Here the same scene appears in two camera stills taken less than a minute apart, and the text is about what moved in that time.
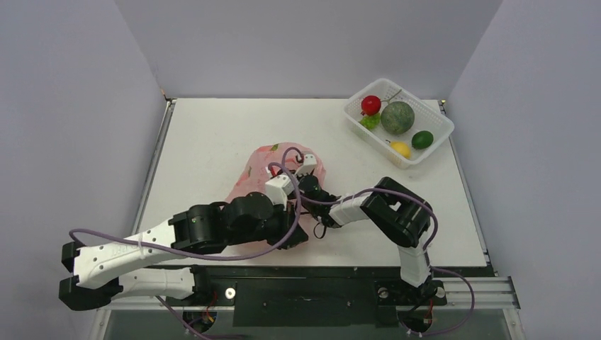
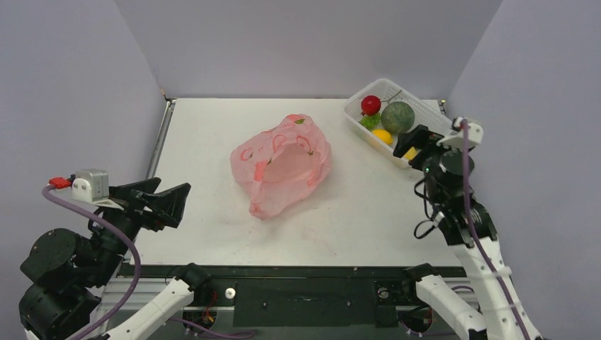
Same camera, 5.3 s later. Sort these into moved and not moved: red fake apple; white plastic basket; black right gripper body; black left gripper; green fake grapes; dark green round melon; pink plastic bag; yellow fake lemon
Moved: black right gripper body; yellow fake lemon; black left gripper; pink plastic bag
Not moved: white plastic basket; green fake grapes; dark green round melon; red fake apple
